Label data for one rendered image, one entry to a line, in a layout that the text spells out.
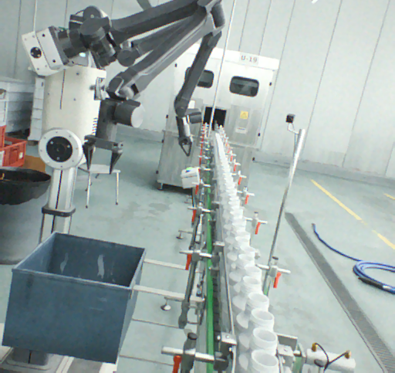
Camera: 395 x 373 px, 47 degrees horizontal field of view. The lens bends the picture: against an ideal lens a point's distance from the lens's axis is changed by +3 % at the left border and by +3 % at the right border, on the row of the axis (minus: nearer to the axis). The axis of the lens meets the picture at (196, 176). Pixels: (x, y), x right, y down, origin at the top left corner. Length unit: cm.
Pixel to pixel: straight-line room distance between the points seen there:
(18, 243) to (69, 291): 230
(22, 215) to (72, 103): 188
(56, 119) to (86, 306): 73
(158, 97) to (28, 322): 1070
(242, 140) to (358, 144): 652
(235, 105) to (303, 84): 588
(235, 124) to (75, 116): 473
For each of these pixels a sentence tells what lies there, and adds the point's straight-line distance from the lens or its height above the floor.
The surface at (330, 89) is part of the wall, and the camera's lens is 1217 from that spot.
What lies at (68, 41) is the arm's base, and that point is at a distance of 153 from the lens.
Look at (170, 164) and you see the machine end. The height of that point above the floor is 41.
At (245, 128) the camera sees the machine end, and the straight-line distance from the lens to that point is 629.
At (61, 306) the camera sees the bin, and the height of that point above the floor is 87.
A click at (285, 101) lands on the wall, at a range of 1193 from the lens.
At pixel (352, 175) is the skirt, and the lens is 1252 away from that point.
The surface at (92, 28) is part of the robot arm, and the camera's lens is 149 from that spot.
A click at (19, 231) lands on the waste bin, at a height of 27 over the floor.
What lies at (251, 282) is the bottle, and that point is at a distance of 89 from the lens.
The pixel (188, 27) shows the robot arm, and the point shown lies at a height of 166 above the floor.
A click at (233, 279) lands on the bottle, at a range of 97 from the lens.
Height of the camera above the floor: 149
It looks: 11 degrees down
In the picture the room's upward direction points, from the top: 11 degrees clockwise
